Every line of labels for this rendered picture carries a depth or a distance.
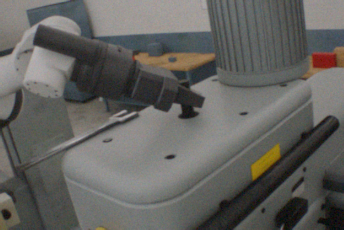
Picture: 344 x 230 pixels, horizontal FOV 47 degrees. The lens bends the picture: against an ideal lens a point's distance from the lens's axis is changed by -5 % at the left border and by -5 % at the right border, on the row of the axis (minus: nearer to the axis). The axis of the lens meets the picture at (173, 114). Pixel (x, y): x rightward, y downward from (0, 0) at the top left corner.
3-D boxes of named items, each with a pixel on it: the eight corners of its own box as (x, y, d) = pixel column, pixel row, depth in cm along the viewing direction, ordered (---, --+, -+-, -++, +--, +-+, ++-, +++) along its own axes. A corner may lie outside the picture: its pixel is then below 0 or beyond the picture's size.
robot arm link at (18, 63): (75, 77, 63) (34, 91, 72) (89, 29, 66) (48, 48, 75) (41, 59, 59) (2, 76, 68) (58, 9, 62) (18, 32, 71)
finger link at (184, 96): (199, 110, 70) (165, 99, 69) (206, 93, 70) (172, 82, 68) (201, 113, 69) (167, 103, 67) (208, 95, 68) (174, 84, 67)
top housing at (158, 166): (173, 290, 53) (149, 192, 48) (70, 231, 72) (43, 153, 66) (322, 149, 84) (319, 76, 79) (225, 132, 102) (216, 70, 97)
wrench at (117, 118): (24, 174, 60) (23, 169, 59) (13, 168, 62) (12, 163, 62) (139, 115, 76) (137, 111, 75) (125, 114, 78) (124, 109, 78)
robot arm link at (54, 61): (88, 112, 68) (22, 93, 65) (102, 56, 72) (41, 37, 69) (99, 89, 58) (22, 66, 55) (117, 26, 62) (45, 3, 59)
